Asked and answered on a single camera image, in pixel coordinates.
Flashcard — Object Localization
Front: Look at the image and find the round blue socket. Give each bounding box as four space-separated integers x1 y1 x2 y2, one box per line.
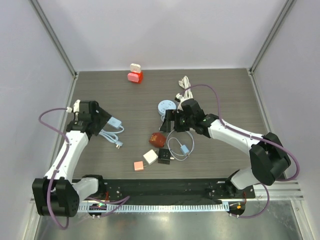
157 99 177 116

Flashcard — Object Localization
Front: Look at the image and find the light blue power strip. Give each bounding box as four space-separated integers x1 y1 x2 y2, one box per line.
107 116 122 129

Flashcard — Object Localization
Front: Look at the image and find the red brown cube adapter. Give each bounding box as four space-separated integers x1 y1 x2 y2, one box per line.
148 132 167 148

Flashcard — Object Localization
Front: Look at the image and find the blue usb charger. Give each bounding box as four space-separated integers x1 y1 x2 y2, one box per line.
180 144 190 156

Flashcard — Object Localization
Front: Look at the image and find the black cube adapter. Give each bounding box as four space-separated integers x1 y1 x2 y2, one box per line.
157 148 173 165

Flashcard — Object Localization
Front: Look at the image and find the white charger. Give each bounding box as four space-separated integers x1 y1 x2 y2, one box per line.
143 149 158 165

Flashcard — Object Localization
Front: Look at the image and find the red pink cube socket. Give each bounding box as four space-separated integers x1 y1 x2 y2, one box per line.
127 71 144 84

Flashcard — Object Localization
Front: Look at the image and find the pink plug adapter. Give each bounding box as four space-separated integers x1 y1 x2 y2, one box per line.
133 161 146 172

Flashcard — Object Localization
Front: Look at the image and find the cream white plug adapter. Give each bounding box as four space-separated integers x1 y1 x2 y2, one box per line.
130 63 142 74

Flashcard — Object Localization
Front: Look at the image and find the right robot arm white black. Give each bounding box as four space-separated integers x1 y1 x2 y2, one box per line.
160 98 291 198

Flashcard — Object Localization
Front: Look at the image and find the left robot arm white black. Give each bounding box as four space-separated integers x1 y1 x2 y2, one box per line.
32 100 112 217

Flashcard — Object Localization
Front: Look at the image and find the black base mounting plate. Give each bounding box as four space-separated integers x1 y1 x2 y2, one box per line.
72 178 256 202

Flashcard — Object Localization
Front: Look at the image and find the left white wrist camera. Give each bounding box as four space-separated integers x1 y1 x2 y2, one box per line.
65 99 81 113

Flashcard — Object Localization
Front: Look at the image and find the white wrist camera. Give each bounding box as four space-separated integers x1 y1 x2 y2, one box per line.
65 99 81 113
174 93 188 104

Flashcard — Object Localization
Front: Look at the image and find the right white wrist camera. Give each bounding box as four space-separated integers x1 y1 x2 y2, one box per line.
174 93 188 104

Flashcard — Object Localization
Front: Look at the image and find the light blue strip cord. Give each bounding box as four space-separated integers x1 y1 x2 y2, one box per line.
98 124 125 150

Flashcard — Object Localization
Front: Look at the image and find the white power strip cord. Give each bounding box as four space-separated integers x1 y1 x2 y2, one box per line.
177 75 196 101

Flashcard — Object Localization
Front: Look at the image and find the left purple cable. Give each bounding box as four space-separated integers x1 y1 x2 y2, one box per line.
38 107 131 230

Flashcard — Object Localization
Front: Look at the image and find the purple cable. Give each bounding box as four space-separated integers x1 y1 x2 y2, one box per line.
38 107 131 230
184 84 301 220

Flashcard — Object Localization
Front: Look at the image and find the white slotted cable duct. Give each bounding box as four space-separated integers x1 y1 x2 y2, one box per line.
77 202 230 214

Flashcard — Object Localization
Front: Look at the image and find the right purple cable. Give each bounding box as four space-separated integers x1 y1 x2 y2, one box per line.
184 84 301 220

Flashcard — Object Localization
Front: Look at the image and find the aluminium front rail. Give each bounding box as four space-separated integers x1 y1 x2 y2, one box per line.
30 182 305 203

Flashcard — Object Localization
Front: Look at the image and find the left aluminium frame post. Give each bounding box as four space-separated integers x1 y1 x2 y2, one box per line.
29 0 78 79

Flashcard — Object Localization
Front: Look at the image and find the aluminium frame post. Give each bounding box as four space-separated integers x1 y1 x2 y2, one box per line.
248 0 297 73
29 0 78 79

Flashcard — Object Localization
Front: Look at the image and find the right aluminium frame post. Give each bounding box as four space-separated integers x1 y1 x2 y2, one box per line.
248 0 297 73

